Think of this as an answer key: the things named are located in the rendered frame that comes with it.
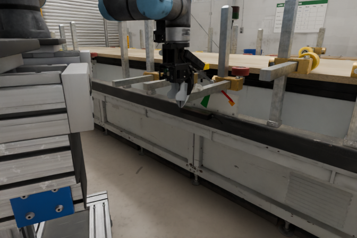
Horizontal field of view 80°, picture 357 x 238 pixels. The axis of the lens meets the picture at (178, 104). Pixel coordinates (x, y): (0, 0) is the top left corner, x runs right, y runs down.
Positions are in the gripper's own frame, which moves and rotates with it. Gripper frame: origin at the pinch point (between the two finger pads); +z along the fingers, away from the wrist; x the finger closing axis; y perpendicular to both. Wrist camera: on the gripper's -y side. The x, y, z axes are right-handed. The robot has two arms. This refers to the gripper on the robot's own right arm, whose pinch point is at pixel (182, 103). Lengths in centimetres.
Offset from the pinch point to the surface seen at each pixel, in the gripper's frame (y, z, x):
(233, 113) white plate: -30.6, 10.9, 4.0
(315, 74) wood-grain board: -50, -7, 29
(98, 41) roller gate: -411, -7, -809
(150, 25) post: -33, -28, -52
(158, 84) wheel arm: -11.1, -1.6, -23.5
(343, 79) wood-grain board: -50, -6, 39
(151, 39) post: -33, -20, -52
